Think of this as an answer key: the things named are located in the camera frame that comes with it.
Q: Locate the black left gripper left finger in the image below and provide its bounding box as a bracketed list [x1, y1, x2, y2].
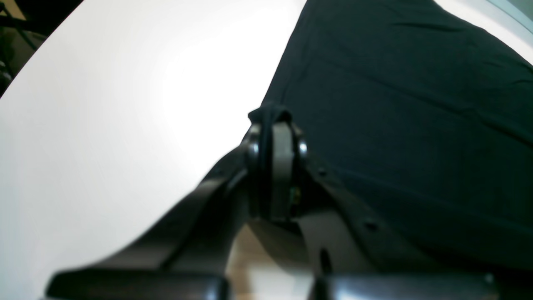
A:
[46, 124, 264, 300]

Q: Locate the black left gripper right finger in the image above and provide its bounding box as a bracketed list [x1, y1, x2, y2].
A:
[271, 122, 500, 300]

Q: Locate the black T-shirt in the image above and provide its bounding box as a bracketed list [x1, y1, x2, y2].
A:
[249, 0, 533, 272]

